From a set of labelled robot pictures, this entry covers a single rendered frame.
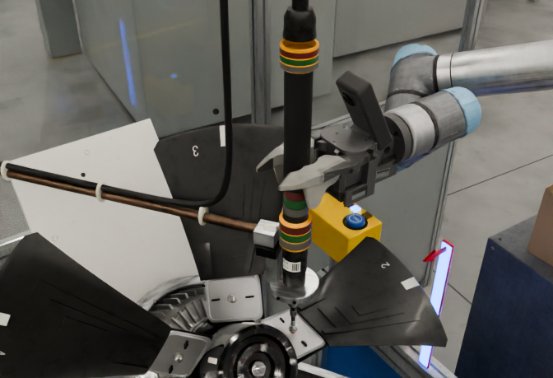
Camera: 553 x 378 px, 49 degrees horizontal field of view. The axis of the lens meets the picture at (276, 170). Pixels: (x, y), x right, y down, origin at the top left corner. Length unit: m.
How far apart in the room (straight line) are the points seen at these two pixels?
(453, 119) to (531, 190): 2.68
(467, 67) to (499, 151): 2.85
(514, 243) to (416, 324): 0.51
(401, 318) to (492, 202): 2.40
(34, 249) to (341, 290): 0.49
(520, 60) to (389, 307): 0.43
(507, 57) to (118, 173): 0.67
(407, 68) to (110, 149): 0.53
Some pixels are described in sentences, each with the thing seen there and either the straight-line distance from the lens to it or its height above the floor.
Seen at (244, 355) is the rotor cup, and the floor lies 1.24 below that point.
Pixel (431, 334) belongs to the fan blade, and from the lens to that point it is 1.04.
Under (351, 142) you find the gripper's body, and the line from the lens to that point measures 0.78.
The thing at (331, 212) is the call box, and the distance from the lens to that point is 1.36.
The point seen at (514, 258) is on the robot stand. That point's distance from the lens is 1.45.
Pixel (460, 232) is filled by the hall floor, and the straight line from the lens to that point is 3.13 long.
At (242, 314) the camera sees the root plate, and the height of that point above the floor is 1.24.
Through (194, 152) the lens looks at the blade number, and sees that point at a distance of 0.93.
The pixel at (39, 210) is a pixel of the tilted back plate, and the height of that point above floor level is 1.29.
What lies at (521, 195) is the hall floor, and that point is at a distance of 3.50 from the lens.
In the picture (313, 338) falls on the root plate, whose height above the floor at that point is 1.18.
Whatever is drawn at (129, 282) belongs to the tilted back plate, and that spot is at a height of 1.16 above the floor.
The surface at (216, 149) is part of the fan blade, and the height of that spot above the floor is 1.42.
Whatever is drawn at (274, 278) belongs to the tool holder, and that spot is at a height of 1.30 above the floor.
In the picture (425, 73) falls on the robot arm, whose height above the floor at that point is 1.48.
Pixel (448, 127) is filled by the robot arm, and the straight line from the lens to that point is 0.88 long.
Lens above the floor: 1.89
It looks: 33 degrees down
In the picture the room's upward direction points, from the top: straight up
